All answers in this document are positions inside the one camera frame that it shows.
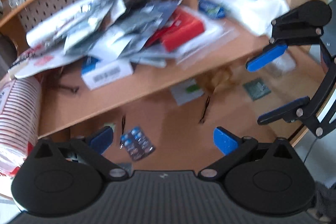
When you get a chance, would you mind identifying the blue capsule blister pack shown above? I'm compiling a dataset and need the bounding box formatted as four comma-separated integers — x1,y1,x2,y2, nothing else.
121,127,155,161

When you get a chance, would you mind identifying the black hair clip left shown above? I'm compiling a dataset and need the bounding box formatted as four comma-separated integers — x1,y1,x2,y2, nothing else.
120,115,126,149

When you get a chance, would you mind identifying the black hair clip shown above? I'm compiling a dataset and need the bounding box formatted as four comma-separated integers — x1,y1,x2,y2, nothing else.
120,115,126,149
199,96,211,124

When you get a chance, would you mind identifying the black hair clip right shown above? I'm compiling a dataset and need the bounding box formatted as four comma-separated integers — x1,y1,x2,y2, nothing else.
199,96,211,124

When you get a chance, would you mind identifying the white plastic bag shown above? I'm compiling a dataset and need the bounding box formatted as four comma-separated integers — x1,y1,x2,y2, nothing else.
207,0,289,37

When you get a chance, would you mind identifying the crumpled brown wrapper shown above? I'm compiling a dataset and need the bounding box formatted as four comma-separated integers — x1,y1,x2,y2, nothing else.
195,66,241,95

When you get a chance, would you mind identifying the white barcode box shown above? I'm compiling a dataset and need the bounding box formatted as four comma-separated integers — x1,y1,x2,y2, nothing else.
81,57,134,90

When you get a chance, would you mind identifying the white green card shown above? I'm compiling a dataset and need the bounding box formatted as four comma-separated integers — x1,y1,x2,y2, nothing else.
170,79,204,106

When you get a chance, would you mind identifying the stack of paper cups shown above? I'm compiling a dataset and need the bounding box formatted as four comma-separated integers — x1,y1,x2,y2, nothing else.
1,77,42,176

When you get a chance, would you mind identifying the blue small packet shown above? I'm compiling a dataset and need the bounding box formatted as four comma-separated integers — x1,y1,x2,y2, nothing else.
198,0,226,19

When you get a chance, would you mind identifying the red box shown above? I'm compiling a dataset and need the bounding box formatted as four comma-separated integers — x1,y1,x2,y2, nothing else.
145,7,205,52

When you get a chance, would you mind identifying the pile of papers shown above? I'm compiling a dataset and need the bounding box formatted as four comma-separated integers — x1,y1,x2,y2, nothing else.
8,0,229,79

